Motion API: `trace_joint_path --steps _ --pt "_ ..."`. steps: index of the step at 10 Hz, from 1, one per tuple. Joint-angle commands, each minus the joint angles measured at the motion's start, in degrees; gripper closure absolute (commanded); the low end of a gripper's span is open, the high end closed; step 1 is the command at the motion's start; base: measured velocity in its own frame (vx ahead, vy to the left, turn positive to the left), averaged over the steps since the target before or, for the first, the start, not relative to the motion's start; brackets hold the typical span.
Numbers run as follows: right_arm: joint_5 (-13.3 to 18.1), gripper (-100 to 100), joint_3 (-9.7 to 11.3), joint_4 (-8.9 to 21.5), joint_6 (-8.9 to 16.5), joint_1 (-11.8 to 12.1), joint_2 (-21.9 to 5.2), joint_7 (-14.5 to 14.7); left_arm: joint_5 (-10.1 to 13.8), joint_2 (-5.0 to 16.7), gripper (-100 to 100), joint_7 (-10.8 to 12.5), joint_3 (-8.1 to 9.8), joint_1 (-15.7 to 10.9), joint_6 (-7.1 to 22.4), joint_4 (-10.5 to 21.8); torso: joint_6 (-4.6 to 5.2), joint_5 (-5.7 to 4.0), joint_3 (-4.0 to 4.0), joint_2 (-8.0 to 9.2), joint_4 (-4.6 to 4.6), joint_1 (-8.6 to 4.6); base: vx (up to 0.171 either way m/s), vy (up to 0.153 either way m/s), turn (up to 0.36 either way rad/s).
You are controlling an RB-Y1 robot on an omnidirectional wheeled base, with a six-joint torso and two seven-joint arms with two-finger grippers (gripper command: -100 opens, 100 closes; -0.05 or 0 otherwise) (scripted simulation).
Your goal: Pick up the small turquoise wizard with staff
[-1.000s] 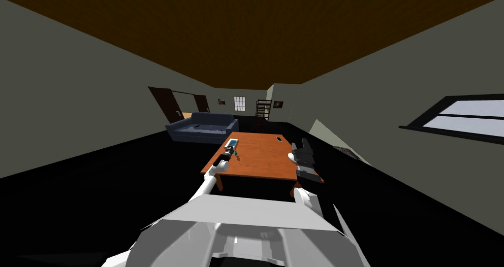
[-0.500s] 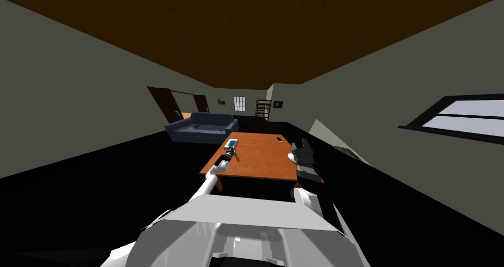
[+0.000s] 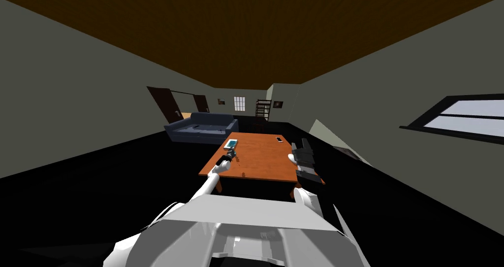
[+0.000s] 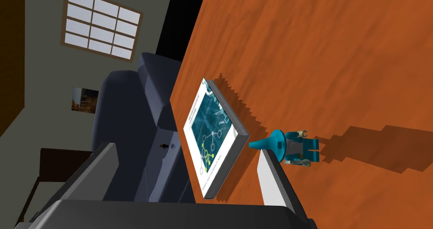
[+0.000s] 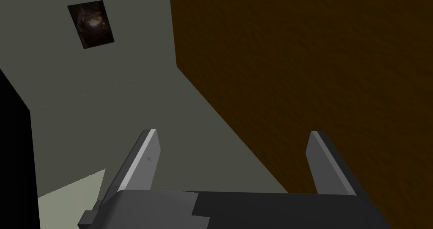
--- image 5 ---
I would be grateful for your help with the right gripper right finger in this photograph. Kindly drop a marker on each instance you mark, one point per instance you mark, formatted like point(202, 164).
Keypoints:
point(329, 170)

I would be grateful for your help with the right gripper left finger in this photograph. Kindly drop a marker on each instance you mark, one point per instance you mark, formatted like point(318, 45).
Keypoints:
point(142, 164)

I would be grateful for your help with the dark framed wall picture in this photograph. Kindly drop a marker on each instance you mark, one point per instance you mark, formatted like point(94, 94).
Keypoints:
point(91, 24)

